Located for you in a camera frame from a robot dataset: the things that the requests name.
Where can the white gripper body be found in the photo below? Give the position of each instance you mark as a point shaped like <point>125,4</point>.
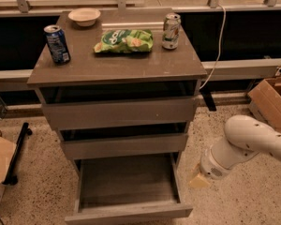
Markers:
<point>210,167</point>

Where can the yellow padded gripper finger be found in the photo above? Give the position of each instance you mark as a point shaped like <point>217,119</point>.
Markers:
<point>197,179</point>

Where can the grey bottom drawer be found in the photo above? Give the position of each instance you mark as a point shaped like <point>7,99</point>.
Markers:
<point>121,190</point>

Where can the grey drawer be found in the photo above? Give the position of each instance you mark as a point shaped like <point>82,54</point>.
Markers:
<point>121,190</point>
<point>119,104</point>
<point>107,142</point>

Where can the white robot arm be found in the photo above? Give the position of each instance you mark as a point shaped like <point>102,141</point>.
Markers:
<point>244,138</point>

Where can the grey top drawer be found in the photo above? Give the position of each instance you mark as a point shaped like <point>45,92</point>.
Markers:
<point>119,104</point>

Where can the grey drawer cabinet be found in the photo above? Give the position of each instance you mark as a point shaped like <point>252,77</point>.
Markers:
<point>89,68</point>

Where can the grey middle drawer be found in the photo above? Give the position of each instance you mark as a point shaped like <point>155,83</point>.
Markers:
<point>107,142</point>

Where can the brown cardboard box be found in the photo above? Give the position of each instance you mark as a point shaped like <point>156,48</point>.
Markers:
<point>266,101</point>

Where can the white green soda can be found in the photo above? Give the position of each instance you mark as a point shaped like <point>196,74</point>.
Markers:
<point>171,30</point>

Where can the green chip bag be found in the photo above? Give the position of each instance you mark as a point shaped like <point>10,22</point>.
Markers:
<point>125,41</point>

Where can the black metal stand leg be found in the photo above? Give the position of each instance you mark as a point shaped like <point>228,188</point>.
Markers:
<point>11,178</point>

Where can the blue soda can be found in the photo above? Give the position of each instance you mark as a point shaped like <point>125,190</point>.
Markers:
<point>56,42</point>

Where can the white paper bowl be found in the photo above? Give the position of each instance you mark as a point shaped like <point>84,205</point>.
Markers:
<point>85,16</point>

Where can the wooden board on left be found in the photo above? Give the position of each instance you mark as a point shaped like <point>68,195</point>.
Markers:
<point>0,158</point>

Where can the black bracket behind cabinet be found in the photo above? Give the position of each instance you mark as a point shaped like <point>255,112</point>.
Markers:
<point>208,99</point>

